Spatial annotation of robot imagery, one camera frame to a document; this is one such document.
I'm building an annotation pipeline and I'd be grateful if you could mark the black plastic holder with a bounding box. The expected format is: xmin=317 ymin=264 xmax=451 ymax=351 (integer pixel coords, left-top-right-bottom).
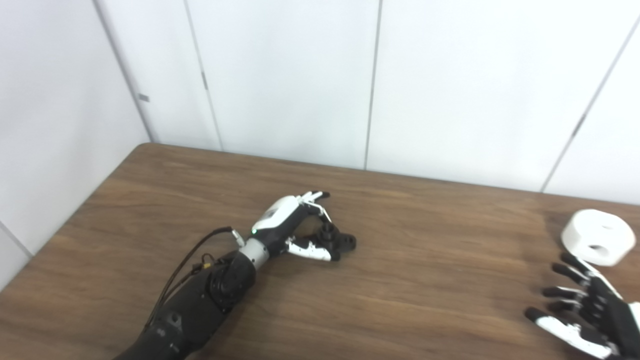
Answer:
xmin=307 ymin=223 xmax=357 ymax=261

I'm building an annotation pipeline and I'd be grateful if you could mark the thin left wire yellow connector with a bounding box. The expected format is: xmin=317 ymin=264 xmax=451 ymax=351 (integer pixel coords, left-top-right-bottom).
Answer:
xmin=160 ymin=254 xmax=216 ymax=311

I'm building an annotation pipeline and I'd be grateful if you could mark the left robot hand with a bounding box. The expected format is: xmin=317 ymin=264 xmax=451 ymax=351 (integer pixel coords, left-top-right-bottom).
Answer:
xmin=250 ymin=190 xmax=343 ymax=262

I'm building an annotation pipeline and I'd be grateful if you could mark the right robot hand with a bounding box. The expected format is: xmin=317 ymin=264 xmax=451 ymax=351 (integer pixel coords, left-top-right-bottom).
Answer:
xmin=524 ymin=252 xmax=640 ymax=360

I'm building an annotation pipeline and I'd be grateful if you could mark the round white plastic piece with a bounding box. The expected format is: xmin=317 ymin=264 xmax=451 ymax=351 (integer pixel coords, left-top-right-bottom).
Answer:
xmin=561 ymin=209 xmax=636 ymax=267

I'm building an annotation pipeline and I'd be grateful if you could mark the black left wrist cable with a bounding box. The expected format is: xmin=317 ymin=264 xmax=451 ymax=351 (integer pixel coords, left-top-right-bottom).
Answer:
xmin=142 ymin=226 xmax=246 ymax=333

